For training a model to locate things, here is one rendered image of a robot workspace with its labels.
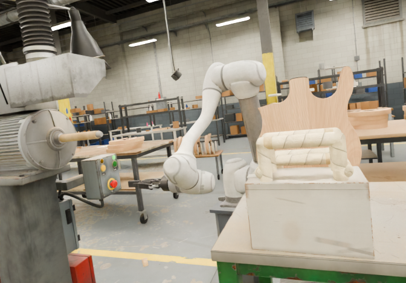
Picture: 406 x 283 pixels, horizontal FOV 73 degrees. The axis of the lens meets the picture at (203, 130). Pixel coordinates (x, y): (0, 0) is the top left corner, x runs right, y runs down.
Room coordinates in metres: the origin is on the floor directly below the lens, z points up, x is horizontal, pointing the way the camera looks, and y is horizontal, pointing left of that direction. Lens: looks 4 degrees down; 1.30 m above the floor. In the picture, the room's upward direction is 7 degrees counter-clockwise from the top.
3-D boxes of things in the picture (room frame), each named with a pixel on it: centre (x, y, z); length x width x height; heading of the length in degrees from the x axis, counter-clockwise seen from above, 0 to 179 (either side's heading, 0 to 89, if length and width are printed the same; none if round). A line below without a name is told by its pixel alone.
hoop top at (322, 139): (0.64, -0.22, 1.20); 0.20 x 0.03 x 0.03; 68
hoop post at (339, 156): (0.61, -0.30, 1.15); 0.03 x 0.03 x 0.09
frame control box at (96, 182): (1.39, 0.62, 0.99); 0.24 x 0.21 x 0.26; 70
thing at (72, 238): (1.36, 0.79, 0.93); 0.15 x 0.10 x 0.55; 70
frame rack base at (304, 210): (0.68, -0.24, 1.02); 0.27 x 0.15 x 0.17; 69
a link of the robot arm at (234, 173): (1.64, -0.17, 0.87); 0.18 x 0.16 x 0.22; 57
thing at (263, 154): (0.67, -0.14, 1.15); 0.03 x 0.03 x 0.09
